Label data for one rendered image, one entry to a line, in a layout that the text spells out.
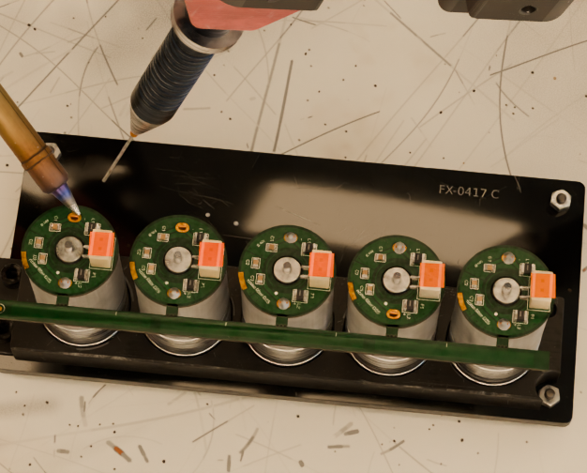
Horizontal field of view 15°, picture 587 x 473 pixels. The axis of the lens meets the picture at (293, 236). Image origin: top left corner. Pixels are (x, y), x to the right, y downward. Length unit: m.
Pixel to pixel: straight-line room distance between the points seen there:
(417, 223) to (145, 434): 0.10
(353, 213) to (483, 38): 0.07
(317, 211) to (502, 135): 0.06
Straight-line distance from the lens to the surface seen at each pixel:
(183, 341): 0.58
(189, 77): 0.48
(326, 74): 0.65
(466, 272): 0.56
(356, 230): 0.61
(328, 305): 0.56
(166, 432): 0.61
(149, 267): 0.56
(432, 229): 0.62
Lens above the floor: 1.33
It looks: 69 degrees down
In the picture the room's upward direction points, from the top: straight up
